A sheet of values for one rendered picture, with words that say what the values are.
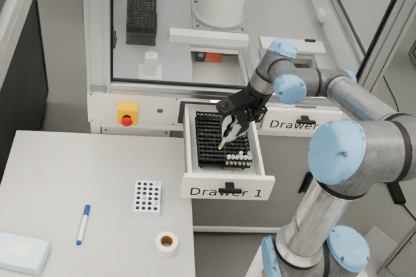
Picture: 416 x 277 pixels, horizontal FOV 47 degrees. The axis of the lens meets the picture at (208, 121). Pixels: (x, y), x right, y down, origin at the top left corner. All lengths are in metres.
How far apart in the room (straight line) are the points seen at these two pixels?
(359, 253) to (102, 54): 0.96
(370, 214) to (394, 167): 1.92
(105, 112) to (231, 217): 0.89
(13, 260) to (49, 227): 0.16
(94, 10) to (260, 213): 1.29
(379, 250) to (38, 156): 1.74
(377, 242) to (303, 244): 1.59
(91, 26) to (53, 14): 2.27
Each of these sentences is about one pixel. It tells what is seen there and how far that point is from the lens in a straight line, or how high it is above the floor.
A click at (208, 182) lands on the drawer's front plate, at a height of 0.91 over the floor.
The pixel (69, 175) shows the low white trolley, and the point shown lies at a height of 0.76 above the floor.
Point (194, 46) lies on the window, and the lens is 1.56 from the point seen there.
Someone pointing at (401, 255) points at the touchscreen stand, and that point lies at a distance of 2.40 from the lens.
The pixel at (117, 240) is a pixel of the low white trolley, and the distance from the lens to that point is 1.52.
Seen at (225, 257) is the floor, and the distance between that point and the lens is 2.41.
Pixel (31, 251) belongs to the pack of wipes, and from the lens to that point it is 1.48.
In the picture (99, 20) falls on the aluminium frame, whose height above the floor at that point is 1.24.
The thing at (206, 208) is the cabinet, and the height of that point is 0.25.
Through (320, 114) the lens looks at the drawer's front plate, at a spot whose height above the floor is 0.92.
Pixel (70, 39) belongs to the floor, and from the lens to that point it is 3.52.
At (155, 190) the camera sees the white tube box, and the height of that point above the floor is 0.78.
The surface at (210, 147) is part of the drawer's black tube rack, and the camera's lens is 1.59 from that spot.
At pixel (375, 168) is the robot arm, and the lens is 0.89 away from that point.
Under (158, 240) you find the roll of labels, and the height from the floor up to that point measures 0.80.
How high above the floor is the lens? 2.07
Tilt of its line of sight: 45 degrees down
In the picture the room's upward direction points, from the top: 12 degrees clockwise
